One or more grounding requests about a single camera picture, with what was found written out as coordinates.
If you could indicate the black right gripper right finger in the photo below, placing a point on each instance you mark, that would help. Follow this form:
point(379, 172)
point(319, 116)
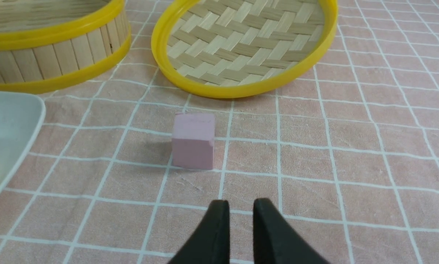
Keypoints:
point(275, 241)

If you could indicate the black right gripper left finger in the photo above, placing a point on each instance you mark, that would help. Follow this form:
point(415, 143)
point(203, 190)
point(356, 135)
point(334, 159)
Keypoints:
point(210, 242)

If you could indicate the white square plate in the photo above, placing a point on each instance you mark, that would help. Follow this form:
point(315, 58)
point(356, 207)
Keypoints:
point(21, 118)

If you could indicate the pink cube block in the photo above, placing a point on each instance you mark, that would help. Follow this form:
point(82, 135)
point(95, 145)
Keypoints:
point(192, 140)

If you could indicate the pink checkered tablecloth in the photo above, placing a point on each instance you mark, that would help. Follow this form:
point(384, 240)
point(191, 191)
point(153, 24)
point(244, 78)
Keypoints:
point(349, 153)

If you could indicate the yellow rimmed woven steamer lid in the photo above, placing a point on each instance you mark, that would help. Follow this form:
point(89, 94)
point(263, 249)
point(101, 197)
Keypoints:
point(227, 49)

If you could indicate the yellow rimmed bamboo steamer basket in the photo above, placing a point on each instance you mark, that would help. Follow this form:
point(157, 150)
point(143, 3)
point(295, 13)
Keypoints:
point(47, 45)

